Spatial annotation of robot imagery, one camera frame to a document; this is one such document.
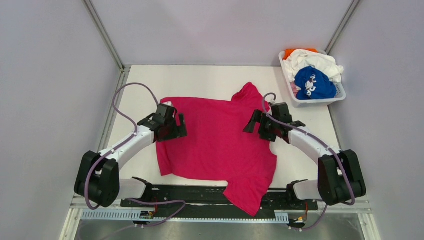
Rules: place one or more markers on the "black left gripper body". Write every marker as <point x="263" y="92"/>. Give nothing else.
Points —
<point x="171" y="132"/>

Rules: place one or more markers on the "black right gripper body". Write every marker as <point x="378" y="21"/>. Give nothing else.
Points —
<point x="267" y="128"/>

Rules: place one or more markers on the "pink t-shirt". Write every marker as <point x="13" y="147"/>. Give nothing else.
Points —
<point x="216" y="147"/>

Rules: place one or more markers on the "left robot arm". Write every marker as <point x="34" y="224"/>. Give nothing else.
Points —
<point x="98" y="179"/>

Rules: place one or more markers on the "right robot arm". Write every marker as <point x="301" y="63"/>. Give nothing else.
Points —
<point x="339" y="175"/>

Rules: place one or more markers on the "light pink garment in basket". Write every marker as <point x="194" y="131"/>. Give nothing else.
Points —
<point x="294" y="88"/>

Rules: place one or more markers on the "blue t-shirt in basket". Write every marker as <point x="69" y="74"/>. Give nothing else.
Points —
<point x="314" y="85"/>

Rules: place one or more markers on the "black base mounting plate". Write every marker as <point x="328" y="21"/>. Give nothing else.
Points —
<point x="209" y="202"/>

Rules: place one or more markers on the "white t-shirt in basket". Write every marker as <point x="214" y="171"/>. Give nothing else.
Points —
<point x="301" y="58"/>

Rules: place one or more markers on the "orange t-shirt in basket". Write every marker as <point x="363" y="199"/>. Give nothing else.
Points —
<point x="288" y="52"/>

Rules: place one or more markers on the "white perforated laundry basket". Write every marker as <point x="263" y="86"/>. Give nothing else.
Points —
<point x="340" y="95"/>

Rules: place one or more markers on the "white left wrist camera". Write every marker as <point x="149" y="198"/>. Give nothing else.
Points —
<point x="168" y="103"/>

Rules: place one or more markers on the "white slotted cable duct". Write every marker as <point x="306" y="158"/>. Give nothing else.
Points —
<point x="136" y="215"/>

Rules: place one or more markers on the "aluminium frame rail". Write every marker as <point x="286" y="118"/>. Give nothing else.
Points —
<point x="361" y="204"/>

